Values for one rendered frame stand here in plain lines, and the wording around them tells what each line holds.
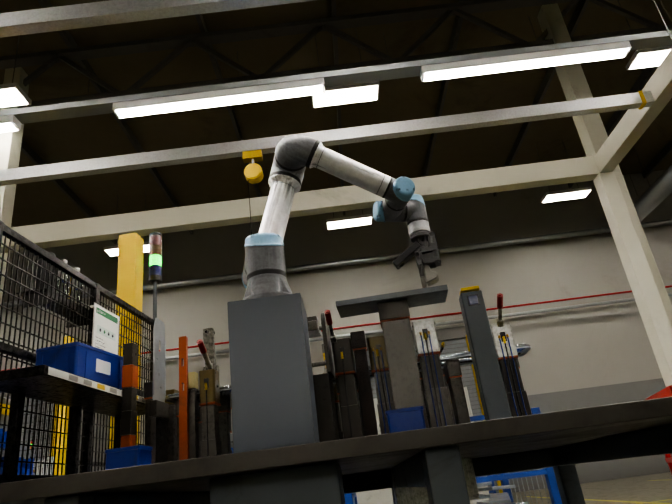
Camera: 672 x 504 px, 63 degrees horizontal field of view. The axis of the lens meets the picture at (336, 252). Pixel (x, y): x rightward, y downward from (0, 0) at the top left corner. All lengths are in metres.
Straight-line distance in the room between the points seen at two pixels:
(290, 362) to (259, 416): 0.15
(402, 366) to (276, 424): 0.52
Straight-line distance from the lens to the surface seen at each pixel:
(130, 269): 3.09
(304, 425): 1.43
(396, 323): 1.82
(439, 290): 1.82
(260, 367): 1.46
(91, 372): 2.12
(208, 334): 2.15
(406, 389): 1.78
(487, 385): 1.80
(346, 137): 4.73
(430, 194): 5.83
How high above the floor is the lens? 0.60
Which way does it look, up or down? 23 degrees up
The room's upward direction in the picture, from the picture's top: 7 degrees counter-clockwise
